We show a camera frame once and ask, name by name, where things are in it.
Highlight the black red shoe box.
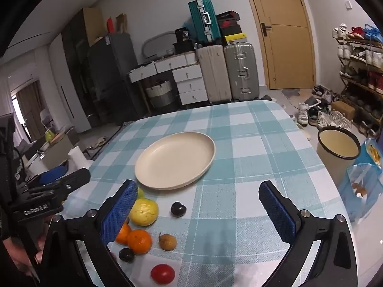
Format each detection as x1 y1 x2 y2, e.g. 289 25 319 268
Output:
219 20 241 38

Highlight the yellow shoe box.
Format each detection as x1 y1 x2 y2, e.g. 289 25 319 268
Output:
224 33 248 45

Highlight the cream round plate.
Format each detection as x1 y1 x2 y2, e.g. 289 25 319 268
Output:
135 132 216 191

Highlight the dark refrigerator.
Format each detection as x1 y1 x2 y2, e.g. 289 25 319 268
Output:
88 33 147 126

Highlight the cardboard box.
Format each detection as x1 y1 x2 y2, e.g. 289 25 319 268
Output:
332 101 355 120

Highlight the teal checked tablecloth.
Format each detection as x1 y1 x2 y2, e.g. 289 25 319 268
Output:
55 100 349 287

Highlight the small orange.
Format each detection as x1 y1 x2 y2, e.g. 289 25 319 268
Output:
115 224 132 245

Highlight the wooden shoe rack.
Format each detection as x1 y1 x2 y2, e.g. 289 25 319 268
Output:
332 24 383 138

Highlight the brown curtain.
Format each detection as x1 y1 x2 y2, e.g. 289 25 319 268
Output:
15 81 48 141

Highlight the yellow bumpy citrus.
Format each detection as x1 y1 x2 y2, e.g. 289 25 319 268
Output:
129 198 159 227

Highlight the cream waste bin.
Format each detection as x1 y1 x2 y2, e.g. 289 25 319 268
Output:
317 126 361 186

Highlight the blue plastic bag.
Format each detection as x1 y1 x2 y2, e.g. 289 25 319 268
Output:
338 139 383 219

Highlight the large orange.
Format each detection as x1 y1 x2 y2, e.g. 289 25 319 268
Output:
127 229 153 255

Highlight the wooden door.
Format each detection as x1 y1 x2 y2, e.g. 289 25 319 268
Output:
241 0 316 90

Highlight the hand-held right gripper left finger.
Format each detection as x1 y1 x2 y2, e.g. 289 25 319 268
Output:
40 179 139 287

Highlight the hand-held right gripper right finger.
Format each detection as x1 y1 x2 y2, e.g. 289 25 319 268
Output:
258 181 358 287

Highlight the small brown pear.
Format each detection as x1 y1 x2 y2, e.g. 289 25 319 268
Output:
158 232 177 251

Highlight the beige hard suitcase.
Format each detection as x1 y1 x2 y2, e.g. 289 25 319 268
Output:
196 45 232 104

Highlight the white desk with drawers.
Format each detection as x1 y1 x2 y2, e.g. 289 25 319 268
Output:
129 51 199 83

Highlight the dark purple plum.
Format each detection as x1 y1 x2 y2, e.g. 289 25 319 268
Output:
171 202 187 218
118 248 135 264

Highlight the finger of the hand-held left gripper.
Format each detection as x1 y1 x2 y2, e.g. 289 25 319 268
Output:
54 168 91 199
25 165 69 194

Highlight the black bag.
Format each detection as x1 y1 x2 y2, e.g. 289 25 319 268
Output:
175 28 190 43

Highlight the white drawer cabinet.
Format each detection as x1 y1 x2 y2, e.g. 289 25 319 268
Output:
173 64 208 106

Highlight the oval framed mirror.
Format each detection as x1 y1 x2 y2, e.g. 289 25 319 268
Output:
141 31 177 59

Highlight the silver hard suitcase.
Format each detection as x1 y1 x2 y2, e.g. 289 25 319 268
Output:
223 43 260 101

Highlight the pile of shoes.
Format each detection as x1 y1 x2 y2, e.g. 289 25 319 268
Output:
295 85 352 130

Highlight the person's left hand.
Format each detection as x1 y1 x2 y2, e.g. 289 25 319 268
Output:
6 215 53 276

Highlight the teal hard suitcase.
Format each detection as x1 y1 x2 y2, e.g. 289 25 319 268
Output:
188 0 222 46

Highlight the dark tall cabinet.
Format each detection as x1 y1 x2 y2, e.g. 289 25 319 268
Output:
61 7 104 132

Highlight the red tomato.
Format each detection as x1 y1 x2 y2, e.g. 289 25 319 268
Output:
150 264 175 285

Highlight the paper towel roll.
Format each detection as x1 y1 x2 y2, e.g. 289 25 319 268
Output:
68 147 89 171

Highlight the woven laundry basket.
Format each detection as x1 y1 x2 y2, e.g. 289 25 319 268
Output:
145 80 174 108

